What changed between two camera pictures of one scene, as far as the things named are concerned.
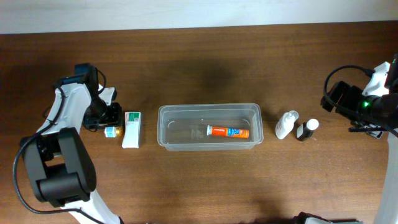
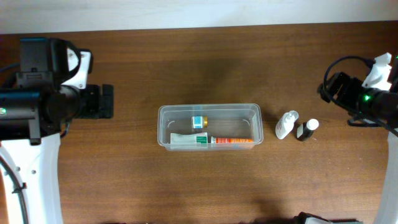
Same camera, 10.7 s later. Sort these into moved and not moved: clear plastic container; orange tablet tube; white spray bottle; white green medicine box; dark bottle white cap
Moved: white green medicine box; orange tablet tube
Not moved: white spray bottle; clear plastic container; dark bottle white cap
